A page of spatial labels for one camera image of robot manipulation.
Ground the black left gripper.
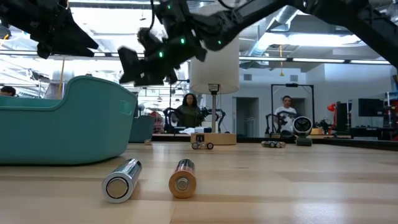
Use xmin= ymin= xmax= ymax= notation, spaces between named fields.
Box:
xmin=0 ymin=0 xmax=100 ymax=60

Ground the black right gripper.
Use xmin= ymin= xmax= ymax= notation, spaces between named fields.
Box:
xmin=117 ymin=0 xmax=209 ymax=88

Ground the light teal plastic bin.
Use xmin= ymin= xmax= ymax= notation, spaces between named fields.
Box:
xmin=0 ymin=75 xmax=137 ymax=166

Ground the silver black battery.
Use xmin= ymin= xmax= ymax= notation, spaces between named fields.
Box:
xmin=101 ymin=158 xmax=143 ymax=204

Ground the dark teal plastic bin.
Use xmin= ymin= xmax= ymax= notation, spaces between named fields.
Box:
xmin=127 ymin=114 xmax=156 ymax=144

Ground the person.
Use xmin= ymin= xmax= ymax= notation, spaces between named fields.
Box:
xmin=273 ymin=95 xmax=299 ymax=133
xmin=172 ymin=93 xmax=203 ymax=128
xmin=0 ymin=86 xmax=17 ymax=97

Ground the white shade wooden lamp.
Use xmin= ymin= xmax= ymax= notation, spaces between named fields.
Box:
xmin=189 ymin=30 xmax=240 ymax=146

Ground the black webcam on stand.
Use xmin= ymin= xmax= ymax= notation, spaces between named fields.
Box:
xmin=292 ymin=116 xmax=313 ymax=147

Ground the long yellow cable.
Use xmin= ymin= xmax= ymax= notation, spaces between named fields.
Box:
xmin=57 ymin=57 xmax=67 ymax=99

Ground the black frame stand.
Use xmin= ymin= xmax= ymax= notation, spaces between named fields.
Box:
xmin=271 ymin=83 xmax=315 ymax=138

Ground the black wall monitor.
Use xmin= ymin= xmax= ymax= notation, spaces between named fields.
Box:
xmin=358 ymin=98 xmax=385 ymax=118

